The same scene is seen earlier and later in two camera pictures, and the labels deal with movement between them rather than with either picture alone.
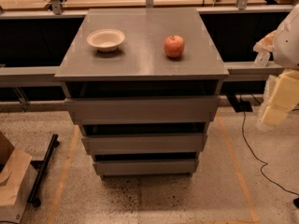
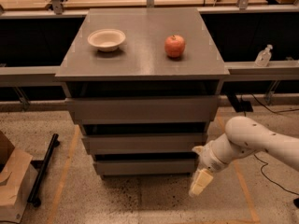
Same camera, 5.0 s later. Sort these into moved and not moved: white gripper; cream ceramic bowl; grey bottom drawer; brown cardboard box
Moved: white gripper
Not moved: brown cardboard box; grey bottom drawer; cream ceramic bowl
